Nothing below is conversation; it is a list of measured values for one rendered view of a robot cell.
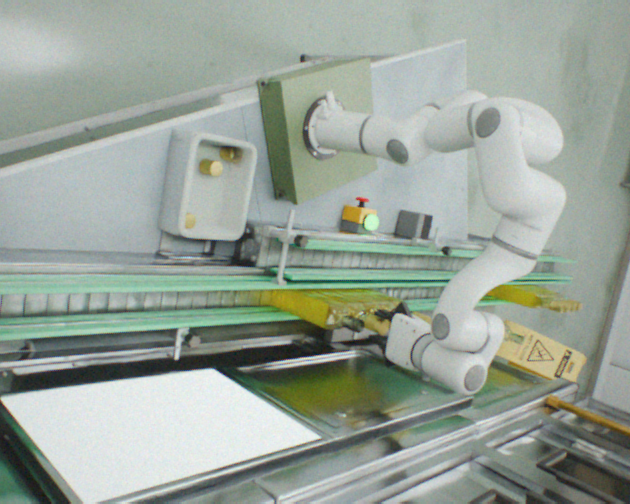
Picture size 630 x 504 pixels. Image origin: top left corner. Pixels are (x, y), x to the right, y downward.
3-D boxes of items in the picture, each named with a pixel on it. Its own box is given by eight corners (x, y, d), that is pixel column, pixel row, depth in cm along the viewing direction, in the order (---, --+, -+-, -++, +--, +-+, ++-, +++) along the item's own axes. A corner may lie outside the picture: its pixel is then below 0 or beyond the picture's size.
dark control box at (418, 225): (394, 232, 189) (414, 238, 183) (399, 208, 188) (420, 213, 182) (408, 234, 195) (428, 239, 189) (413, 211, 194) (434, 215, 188)
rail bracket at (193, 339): (146, 346, 117) (182, 370, 108) (151, 314, 116) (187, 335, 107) (163, 344, 120) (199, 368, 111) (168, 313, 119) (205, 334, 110)
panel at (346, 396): (-17, 412, 87) (76, 538, 64) (-15, 393, 87) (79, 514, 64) (358, 355, 152) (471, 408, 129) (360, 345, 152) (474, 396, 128)
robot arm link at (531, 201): (484, 223, 111) (429, 207, 102) (532, 118, 105) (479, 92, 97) (549, 258, 98) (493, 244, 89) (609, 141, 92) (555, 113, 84)
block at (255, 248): (236, 260, 137) (254, 268, 132) (243, 221, 135) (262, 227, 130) (247, 261, 139) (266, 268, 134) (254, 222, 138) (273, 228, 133)
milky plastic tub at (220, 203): (157, 229, 126) (178, 237, 121) (172, 127, 123) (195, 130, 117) (220, 233, 139) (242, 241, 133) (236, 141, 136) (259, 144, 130)
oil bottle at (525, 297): (485, 294, 217) (558, 317, 198) (488, 280, 217) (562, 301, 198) (492, 294, 222) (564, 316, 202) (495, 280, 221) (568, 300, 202)
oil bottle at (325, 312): (268, 304, 138) (332, 333, 124) (272, 281, 137) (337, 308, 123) (285, 303, 142) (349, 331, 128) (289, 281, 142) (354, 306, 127)
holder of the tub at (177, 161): (153, 252, 128) (172, 260, 122) (172, 128, 124) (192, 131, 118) (215, 254, 140) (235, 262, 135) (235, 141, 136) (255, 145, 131)
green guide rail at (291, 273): (269, 271, 135) (292, 280, 130) (269, 267, 135) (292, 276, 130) (555, 274, 261) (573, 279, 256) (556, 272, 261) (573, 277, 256)
